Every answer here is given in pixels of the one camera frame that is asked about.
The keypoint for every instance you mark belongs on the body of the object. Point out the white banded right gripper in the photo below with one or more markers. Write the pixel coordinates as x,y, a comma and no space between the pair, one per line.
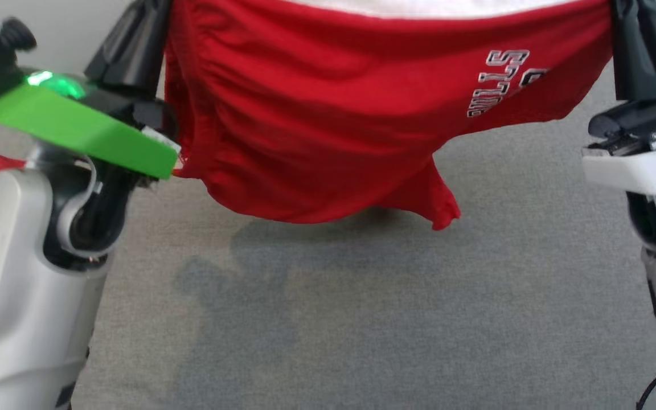
647,171

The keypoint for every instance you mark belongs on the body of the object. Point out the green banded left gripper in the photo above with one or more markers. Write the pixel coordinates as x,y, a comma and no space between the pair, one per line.
77,128

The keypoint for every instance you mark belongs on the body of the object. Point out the red shirt with white sleeves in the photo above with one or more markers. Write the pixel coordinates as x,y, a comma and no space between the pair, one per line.
316,114

